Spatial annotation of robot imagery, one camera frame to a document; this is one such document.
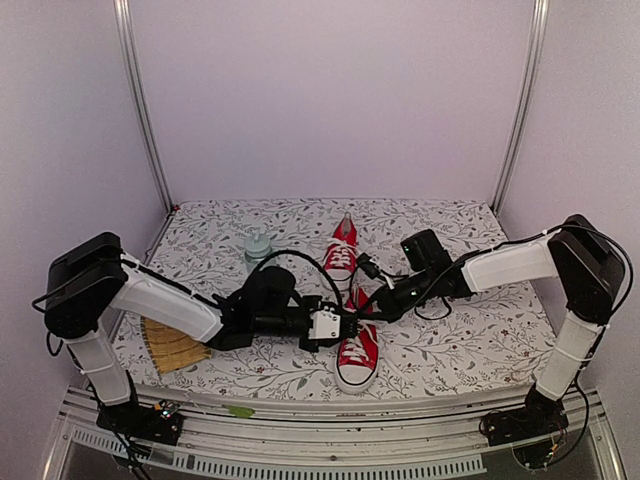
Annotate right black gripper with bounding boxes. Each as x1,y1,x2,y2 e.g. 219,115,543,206
357,268,437,323

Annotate red sneaker with laces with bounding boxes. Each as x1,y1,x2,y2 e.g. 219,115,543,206
322,212,360,292

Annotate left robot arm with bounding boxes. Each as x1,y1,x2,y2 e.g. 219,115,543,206
31,232,353,434

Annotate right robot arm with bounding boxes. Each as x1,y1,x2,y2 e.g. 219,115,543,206
358,214,635,436

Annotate floral patterned table mat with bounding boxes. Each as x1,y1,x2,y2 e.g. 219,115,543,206
113,199,555,402

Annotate green tape piece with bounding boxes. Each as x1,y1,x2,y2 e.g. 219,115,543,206
224,405,255,419

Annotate woven bamboo basket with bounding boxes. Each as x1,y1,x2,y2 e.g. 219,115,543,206
141,317,212,375

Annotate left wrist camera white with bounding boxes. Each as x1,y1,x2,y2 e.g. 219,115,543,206
308,310,359,340

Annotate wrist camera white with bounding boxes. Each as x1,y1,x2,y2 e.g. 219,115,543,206
308,310,359,340
356,253,395,290

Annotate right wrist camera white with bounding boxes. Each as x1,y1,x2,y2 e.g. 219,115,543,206
356,253,395,290

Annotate left black camera cable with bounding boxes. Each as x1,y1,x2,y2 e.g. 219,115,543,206
249,249,346,311

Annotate black camera cable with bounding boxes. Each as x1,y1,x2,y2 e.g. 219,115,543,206
347,264,451,321
249,249,346,311

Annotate right black camera cable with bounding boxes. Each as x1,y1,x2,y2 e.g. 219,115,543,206
347,264,451,321

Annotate front aluminium rail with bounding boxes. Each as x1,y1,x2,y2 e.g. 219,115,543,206
42,384,626,480

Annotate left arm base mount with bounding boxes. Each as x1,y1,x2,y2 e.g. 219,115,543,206
96,402,184,446

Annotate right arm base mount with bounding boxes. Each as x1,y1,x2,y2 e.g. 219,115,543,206
478,389,569,446

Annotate right aluminium frame post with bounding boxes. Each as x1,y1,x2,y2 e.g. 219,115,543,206
491,0,549,217

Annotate aluminium frame post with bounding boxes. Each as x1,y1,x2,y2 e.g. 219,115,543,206
113,0,174,213
491,0,549,217

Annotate left aluminium frame post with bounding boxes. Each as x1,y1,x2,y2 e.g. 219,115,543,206
113,0,174,213

